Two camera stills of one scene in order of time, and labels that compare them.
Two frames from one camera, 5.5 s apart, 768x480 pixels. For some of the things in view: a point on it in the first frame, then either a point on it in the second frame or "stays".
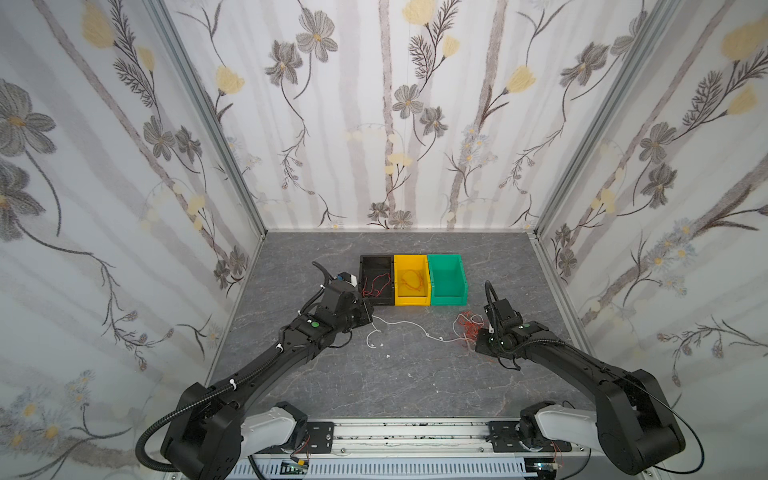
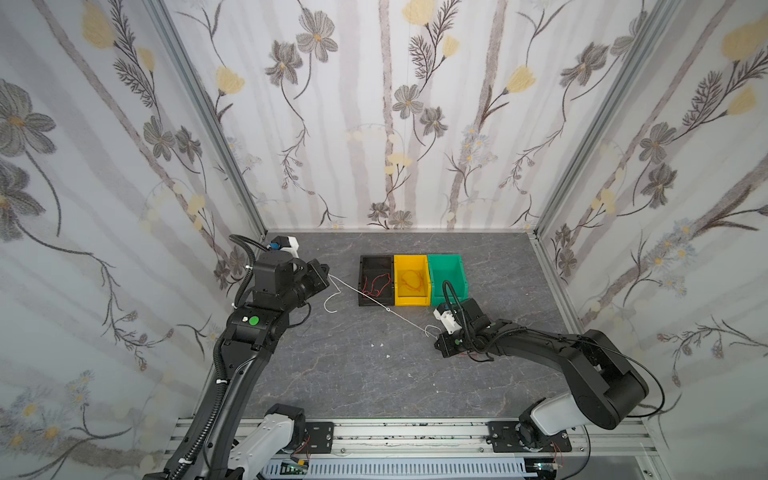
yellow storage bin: (412, 283) stays
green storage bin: (448, 283) stays
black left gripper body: (360, 309) -> (318, 273)
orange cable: (410, 286) stays
